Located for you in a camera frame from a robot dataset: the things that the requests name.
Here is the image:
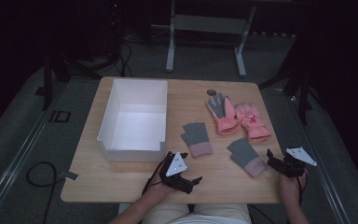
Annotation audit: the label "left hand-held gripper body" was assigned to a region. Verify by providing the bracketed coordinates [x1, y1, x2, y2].
[159, 151, 194, 195]

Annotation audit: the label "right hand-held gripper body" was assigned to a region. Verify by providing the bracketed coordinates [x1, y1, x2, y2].
[275, 147, 318, 179]

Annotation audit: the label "pink glove with grey palm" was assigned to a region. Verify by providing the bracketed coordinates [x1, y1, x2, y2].
[205, 92, 241, 136]

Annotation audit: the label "white rectangular box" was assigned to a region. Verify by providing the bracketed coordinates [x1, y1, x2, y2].
[96, 78, 169, 163]

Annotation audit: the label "person's right hand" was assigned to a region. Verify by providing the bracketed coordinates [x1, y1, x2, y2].
[279, 172, 308, 202]

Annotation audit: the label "person's left hand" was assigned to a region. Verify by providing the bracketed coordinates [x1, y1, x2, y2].
[143, 174, 176, 202]

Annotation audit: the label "grey knit glove pink cuff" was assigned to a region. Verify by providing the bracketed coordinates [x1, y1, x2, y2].
[227, 137, 268, 178]
[180, 121, 214, 158]

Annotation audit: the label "person's white shirt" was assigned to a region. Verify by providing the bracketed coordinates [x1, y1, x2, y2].
[167, 214, 250, 224]

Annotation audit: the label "pink glove with red print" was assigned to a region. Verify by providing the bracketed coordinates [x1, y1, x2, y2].
[234, 102, 273, 143]

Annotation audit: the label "person's cream trousers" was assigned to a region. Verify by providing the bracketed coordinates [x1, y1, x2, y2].
[117, 203, 253, 224]

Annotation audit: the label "dark tripod stand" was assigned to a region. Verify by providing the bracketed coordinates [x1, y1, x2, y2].
[258, 31, 316, 126]
[34, 0, 129, 112]

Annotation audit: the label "small grey floor tag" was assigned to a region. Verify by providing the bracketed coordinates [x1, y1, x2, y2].
[62, 171, 80, 182]

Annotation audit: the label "metal floor rail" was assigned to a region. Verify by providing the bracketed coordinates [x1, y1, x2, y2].
[287, 91, 351, 224]
[0, 90, 63, 218]

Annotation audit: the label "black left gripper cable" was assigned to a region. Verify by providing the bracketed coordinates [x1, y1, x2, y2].
[141, 160, 171, 196]

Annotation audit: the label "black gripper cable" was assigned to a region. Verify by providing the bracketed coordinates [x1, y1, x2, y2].
[141, 160, 171, 196]
[296, 171, 310, 207]

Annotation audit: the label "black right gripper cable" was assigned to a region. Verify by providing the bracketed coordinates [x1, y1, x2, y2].
[296, 171, 310, 207]

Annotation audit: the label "black floor cable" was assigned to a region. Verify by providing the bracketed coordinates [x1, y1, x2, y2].
[25, 161, 60, 224]

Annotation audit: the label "black rectangular floor bracket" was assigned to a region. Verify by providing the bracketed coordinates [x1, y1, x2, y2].
[48, 109, 72, 123]

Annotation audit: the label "grey metal stand frame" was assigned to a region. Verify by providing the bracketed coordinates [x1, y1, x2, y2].
[165, 0, 257, 78]

